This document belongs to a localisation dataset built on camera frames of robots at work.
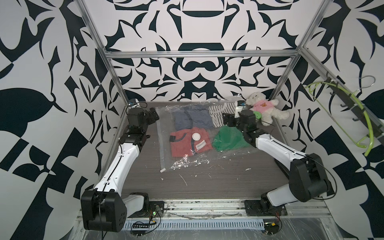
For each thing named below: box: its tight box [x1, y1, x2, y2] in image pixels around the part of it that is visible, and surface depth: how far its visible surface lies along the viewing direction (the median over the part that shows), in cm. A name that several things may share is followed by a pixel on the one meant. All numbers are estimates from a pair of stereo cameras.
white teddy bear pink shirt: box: [246, 91, 290, 127], surface depth 110 cm
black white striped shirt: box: [208, 102, 236, 128], surface depth 117 cm
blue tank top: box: [173, 104, 213, 131], surface depth 107 cm
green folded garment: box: [212, 125, 250, 152], surface depth 98 cm
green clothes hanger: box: [304, 81, 374, 157], surface depth 60 cm
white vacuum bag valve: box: [192, 132, 201, 141], surface depth 98 cm
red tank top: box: [169, 127, 213, 158], surface depth 97 cm
